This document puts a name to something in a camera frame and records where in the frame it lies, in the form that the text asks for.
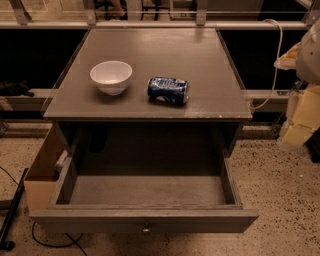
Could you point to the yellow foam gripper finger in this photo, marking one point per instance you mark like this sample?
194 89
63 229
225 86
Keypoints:
302 117

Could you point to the grey top drawer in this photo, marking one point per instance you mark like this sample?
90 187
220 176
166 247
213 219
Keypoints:
146 180

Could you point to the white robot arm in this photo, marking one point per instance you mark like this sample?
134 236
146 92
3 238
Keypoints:
304 57

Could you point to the grey drawer cabinet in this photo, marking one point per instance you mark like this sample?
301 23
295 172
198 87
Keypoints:
196 55

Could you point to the blue crushed soda can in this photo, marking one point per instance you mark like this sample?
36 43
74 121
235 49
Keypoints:
169 90

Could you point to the white plastic bowl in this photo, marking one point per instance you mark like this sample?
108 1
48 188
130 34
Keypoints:
111 77

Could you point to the cardboard box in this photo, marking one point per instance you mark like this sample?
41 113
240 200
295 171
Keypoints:
41 178

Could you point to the black floor bar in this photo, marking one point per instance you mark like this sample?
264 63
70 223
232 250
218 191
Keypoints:
10 207

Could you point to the black object on rail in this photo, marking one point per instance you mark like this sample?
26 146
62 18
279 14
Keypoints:
18 88

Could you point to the metal rail frame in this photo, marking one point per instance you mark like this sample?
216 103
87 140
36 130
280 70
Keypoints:
43 52

